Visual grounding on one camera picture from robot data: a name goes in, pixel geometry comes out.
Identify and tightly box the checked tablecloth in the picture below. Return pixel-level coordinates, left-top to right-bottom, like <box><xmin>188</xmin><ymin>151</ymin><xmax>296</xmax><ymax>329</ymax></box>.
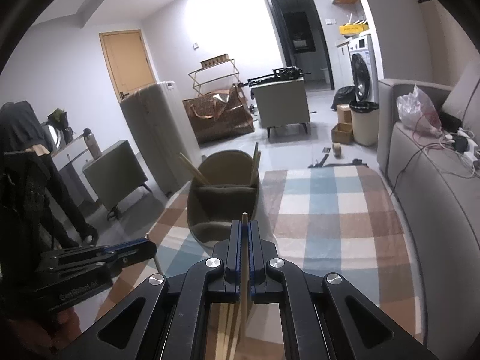
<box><xmin>95</xmin><ymin>167</ymin><xmax>419</xmax><ymax>360</ymax></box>

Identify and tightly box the beige trash bin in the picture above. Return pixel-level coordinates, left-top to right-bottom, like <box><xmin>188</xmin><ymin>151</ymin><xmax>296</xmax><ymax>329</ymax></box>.
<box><xmin>349</xmin><ymin>100</ymin><xmax>379</xmax><ymax>147</ymax></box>

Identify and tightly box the black tripod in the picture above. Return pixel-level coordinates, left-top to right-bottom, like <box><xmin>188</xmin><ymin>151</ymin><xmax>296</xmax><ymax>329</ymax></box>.
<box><xmin>238</xmin><ymin>65</ymin><xmax>312</xmax><ymax>88</ymax></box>

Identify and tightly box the grey cabinet with black legs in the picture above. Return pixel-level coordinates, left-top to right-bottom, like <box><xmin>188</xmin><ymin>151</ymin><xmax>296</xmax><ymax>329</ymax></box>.
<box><xmin>82</xmin><ymin>140</ymin><xmax>152</xmax><ymax>221</ymax></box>
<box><xmin>250</xmin><ymin>79</ymin><xmax>311</xmax><ymax>139</ymax></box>

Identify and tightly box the wooden door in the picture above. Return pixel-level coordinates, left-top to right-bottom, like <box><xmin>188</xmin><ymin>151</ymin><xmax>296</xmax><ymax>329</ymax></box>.
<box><xmin>99</xmin><ymin>29</ymin><xmax>156</xmax><ymax>102</ymax></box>

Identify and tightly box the white grey utensil holder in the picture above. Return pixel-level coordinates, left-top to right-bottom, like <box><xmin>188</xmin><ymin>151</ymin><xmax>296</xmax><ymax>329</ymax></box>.
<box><xmin>186</xmin><ymin>150</ymin><xmax>278</xmax><ymax>257</ymax></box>

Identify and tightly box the single wooden chopstick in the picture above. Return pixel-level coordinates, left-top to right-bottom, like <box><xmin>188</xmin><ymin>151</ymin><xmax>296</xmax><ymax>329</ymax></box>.
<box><xmin>240</xmin><ymin>212</ymin><xmax>249</xmax><ymax>327</ymax></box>
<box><xmin>179</xmin><ymin>153</ymin><xmax>211</xmax><ymax>186</ymax></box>

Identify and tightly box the person's left hand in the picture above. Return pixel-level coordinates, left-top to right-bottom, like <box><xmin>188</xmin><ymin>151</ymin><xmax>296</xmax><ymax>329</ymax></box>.
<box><xmin>35</xmin><ymin>305</ymin><xmax>83</xmax><ymax>353</ymax></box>

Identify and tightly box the white cable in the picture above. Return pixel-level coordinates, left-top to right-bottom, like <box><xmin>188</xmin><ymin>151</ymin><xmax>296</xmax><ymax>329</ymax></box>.
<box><xmin>424</xmin><ymin>135</ymin><xmax>480</xmax><ymax>179</ymax></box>

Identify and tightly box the wooden slatted box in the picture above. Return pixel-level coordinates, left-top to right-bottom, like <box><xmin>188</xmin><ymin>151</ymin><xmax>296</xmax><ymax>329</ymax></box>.
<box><xmin>200</xmin><ymin>54</ymin><xmax>229</xmax><ymax>69</ymax></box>

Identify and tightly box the brown patterned bag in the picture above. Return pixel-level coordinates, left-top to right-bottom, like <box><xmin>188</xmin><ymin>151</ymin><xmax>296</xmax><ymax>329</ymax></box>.
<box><xmin>182</xmin><ymin>84</ymin><xmax>256</xmax><ymax>145</ymax></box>

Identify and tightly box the wooden folding rack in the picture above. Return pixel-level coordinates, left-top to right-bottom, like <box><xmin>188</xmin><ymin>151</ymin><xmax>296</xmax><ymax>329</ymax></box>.
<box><xmin>187</xmin><ymin>58</ymin><xmax>244</xmax><ymax>100</ymax></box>

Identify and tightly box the black garbage bag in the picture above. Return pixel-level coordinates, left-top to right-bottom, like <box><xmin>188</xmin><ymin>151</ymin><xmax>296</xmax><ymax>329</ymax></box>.
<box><xmin>330</xmin><ymin>86</ymin><xmax>355</xmax><ymax>111</ymax></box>

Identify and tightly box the white washing machine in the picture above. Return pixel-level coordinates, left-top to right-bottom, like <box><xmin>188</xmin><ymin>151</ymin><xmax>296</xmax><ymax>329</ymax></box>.
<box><xmin>349</xmin><ymin>34</ymin><xmax>381</xmax><ymax>104</ymax></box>

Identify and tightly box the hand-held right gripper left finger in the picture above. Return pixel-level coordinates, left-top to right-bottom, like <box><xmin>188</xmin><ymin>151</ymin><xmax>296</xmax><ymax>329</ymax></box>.
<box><xmin>64</xmin><ymin>219</ymin><xmax>242</xmax><ymax>360</ymax></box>

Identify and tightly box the yellow box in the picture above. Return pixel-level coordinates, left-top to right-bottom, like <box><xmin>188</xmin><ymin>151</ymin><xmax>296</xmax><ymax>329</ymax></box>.
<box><xmin>339</xmin><ymin>22</ymin><xmax>370</xmax><ymax>36</ymax></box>

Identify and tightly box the white desk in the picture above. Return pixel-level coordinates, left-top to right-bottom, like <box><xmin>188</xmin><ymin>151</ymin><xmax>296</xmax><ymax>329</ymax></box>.
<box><xmin>49</xmin><ymin>135</ymin><xmax>98</xmax><ymax>211</ymax></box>

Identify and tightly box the clear plastic bag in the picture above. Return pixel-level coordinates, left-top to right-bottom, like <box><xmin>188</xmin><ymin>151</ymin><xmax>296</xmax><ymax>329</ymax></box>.
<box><xmin>397</xmin><ymin>84</ymin><xmax>443</xmax><ymax>137</ymax></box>

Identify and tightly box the open cardboard box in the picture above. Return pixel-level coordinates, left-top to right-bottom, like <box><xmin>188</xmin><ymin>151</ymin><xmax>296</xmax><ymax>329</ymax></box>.
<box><xmin>331</xmin><ymin>122</ymin><xmax>354</xmax><ymax>145</ymax></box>

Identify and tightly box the grey sofa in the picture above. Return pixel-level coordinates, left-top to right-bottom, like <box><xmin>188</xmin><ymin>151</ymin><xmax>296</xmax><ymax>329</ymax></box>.
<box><xmin>377</xmin><ymin>60</ymin><xmax>480</xmax><ymax>346</ymax></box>

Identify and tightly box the black pouch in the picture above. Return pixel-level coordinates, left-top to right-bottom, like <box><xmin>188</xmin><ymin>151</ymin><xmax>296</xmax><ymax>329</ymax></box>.
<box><xmin>440</xmin><ymin>114</ymin><xmax>464</xmax><ymax>130</ymax></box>

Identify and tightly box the grey water bottle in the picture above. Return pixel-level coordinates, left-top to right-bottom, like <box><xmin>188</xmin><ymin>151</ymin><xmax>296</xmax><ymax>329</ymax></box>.
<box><xmin>83</xmin><ymin>127</ymin><xmax>101</xmax><ymax>160</ymax></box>

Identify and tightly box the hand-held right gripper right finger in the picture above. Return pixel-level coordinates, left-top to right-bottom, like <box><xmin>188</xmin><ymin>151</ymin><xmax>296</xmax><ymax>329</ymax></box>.
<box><xmin>245</xmin><ymin>220</ymin><xmax>439</xmax><ymax>360</ymax></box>

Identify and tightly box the round mirror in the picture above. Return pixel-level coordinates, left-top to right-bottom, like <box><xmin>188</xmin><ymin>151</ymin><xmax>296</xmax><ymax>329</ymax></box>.
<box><xmin>42</xmin><ymin>122</ymin><xmax>61</xmax><ymax>151</ymax></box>

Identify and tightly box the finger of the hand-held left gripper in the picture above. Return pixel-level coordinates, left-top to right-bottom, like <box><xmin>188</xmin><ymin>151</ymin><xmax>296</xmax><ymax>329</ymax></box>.
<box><xmin>45</xmin><ymin>241</ymin><xmax>157</xmax><ymax>275</ymax></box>
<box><xmin>39</xmin><ymin>238</ymin><xmax>149</xmax><ymax>261</ymax></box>

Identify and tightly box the beige suitcase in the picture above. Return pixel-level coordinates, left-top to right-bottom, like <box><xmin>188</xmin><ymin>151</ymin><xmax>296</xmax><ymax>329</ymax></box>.
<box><xmin>120</xmin><ymin>80</ymin><xmax>203</xmax><ymax>196</ymax></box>

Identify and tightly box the black framed door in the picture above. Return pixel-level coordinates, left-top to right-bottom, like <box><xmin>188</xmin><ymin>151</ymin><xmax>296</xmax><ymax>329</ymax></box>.
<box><xmin>263</xmin><ymin>0</ymin><xmax>334</xmax><ymax>91</ymax></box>

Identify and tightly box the dark potted plant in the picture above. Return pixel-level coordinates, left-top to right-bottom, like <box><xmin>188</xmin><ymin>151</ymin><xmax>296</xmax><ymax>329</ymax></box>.
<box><xmin>47</xmin><ymin>108</ymin><xmax>72</xmax><ymax>145</ymax></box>

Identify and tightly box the black strap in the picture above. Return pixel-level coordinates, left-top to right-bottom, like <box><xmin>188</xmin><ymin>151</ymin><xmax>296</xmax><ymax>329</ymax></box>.
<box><xmin>308</xmin><ymin>158</ymin><xmax>368</xmax><ymax>169</ymax></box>

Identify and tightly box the white power strip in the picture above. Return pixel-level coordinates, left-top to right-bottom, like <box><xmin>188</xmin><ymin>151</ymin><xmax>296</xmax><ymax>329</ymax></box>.
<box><xmin>455</xmin><ymin>127</ymin><xmax>480</xmax><ymax>162</ymax></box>

